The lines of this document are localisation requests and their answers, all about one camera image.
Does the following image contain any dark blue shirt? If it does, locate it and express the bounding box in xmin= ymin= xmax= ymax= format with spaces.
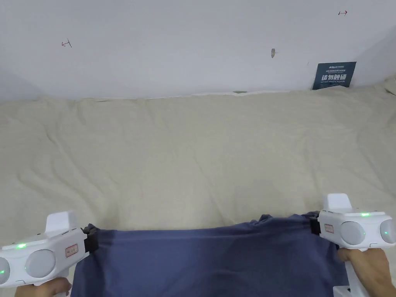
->
xmin=70 ymin=210 xmax=350 ymax=297

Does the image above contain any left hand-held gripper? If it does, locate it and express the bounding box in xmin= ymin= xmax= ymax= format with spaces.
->
xmin=0 ymin=211 xmax=99 ymax=287

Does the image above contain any person's right hand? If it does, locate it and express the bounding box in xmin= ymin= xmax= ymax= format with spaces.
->
xmin=336 ymin=248 xmax=396 ymax=297

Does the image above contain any bed with beige sheet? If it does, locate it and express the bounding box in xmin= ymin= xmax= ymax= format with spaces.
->
xmin=0 ymin=73 xmax=396 ymax=297

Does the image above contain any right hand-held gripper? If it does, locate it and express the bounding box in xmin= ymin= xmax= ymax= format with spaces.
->
xmin=309 ymin=193 xmax=396 ymax=297

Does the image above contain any dark blue sign card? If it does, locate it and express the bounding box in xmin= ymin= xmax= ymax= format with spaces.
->
xmin=311 ymin=61 xmax=357 ymax=90

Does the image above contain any person's left hand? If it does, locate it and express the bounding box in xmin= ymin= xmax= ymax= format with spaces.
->
xmin=14 ymin=277 xmax=72 ymax=297

